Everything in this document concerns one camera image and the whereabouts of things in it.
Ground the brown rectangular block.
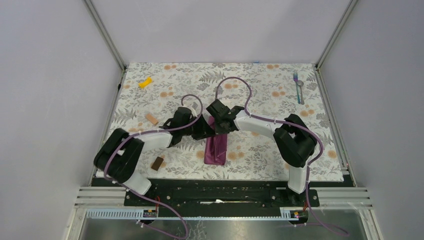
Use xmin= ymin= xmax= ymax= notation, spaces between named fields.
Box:
xmin=150 ymin=156 xmax=164 ymax=171

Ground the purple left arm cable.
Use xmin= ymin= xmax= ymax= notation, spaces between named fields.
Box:
xmin=103 ymin=94 xmax=205 ymax=240

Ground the yellow plastic block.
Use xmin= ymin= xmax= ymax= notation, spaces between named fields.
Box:
xmin=138 ymin=77 xmax=153 ymax=89

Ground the floral patterned table mat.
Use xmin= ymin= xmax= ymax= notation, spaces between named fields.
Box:
xmin=98 ymin=63 xmax=343 ymax=191

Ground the silver spoon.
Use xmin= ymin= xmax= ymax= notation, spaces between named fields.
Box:
xmin=297 ymin=80 xmax=305 ymax=105

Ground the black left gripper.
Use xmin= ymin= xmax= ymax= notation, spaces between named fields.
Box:
xmin=180 ymin=113 xmax=215 ymax=140

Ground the iridescent fork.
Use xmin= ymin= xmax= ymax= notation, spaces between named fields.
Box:
xmin=293 ymin=71 xmax=301 ymax=104

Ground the slotted grey cable duct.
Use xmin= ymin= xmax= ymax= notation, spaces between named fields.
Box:
xmin=86 ymin=208 xmax=301 ymax=222

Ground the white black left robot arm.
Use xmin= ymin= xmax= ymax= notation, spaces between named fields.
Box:
xmin=93 ymin=106 xmax=215 ymax=206

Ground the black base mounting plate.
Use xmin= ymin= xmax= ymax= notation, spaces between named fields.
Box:
xmin=124 ymin=179 xmax=320 ymax=218

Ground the purple cloth napkin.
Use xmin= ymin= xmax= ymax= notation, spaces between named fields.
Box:
xmin=203 ymin=134 xmax=228 ymax=166

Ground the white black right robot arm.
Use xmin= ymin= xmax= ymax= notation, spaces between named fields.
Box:
xmin=206 ymin=99 xmax=319 ymax=206

